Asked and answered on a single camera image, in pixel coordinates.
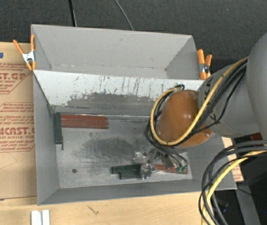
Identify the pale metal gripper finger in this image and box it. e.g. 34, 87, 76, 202
132, 145, 158, 164
139, 162, 158, 180

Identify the red-brown flat block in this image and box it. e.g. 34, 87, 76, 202
153, 164, 189, 174
61, 120, 109, 129
60, 114, 108, 121

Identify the dark green flat block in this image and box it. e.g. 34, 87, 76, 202
111, 164, 144, 174
118, 172, 142, 180
53, 112, 64, 151

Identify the grey metal bin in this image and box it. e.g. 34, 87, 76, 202
31, 24, 238, 206

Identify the brown cardboard board red print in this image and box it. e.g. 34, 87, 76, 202
0, 40, 38, 203

